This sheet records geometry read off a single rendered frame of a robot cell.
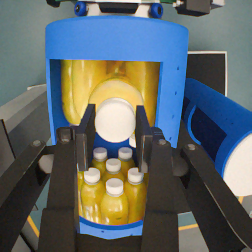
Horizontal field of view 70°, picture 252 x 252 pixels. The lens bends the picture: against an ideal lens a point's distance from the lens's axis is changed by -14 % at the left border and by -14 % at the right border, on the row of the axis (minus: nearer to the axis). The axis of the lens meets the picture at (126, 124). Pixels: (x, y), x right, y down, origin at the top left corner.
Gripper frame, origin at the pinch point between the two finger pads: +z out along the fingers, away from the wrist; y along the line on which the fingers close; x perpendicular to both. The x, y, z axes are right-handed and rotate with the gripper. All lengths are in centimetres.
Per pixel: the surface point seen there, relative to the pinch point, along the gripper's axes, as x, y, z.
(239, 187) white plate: -35, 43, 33
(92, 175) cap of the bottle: -22.1, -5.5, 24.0
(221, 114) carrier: -16, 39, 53
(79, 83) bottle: -0.2, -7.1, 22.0
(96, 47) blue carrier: 6.6, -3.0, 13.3
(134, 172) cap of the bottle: -22.2, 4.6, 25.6
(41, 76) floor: -16, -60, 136
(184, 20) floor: 29, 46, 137
